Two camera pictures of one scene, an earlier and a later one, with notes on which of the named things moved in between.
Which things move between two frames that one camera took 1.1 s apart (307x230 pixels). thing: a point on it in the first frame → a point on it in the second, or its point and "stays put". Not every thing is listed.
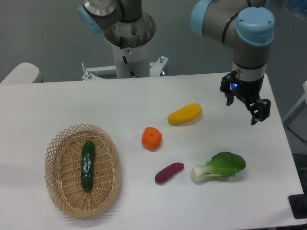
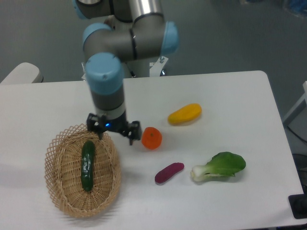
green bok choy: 223,164 stays put
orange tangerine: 151,138 stays put
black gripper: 250,90 → 132,130
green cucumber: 88,165 stays put
